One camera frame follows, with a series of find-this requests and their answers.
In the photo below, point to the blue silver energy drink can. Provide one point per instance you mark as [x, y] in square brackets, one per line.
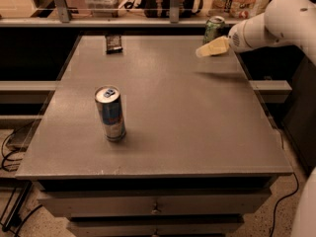
[108, 102]

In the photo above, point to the dark rxbar chocolate wrapper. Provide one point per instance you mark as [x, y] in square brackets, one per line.
[113, 44]

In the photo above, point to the grey upper drawer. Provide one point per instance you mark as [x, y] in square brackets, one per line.
[103, 204]

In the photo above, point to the grey lower drawer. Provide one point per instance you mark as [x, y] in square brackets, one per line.
[155, 226]

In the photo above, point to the metal railing frame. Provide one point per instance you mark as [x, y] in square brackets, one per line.
[75, 14]

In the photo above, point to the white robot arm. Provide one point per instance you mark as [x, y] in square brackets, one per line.
[284, 22]

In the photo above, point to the grey drawer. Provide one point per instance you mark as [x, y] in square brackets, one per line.
[155, 226]
[103, 204]

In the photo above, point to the green soda can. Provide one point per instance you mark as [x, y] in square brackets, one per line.
[213, 28]

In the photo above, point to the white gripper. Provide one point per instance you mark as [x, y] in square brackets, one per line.
[234, 39]

